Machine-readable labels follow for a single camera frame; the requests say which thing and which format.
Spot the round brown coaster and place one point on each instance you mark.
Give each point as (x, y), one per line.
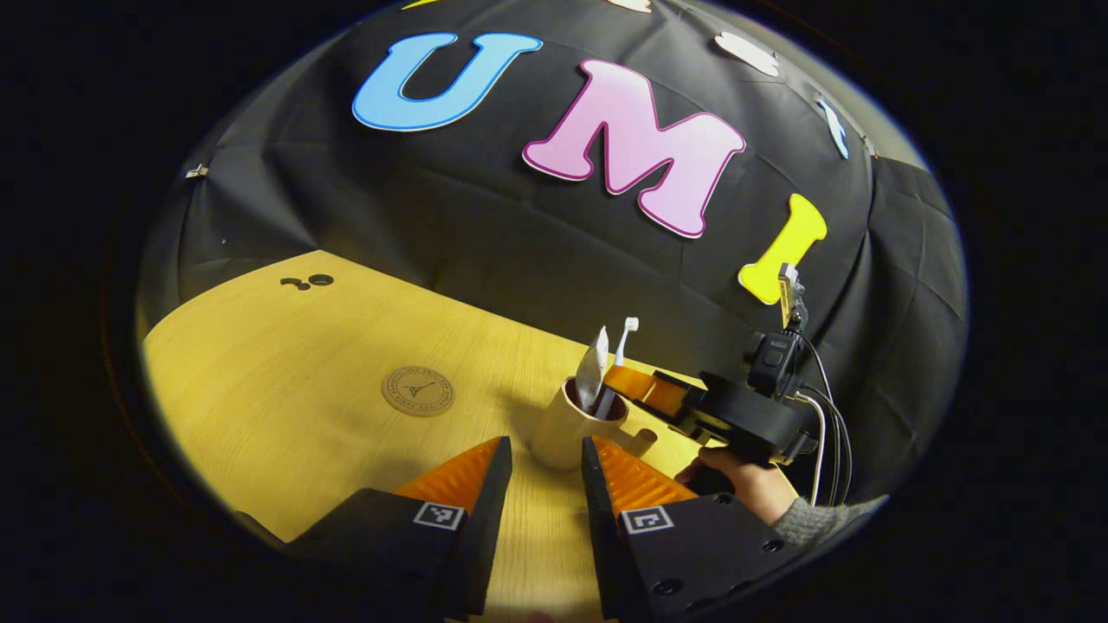
(418, 391)

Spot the white toothpaste tube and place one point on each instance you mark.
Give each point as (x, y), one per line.
(593, 368)

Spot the black backdrop cloth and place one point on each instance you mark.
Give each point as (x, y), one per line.
(537, 234)

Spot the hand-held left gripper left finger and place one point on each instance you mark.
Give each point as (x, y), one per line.
(485, 528)

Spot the white toothbrush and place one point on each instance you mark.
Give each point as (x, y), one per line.
(625, 337)

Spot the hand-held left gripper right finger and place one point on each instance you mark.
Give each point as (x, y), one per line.
(606, 536)

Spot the white cloth clip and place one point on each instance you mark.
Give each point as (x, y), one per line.
(196, 171)

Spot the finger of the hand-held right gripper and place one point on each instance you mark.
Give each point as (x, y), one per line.
(628, 382)
(668, 400)

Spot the beige cup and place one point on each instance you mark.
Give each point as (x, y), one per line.
(563, 437)

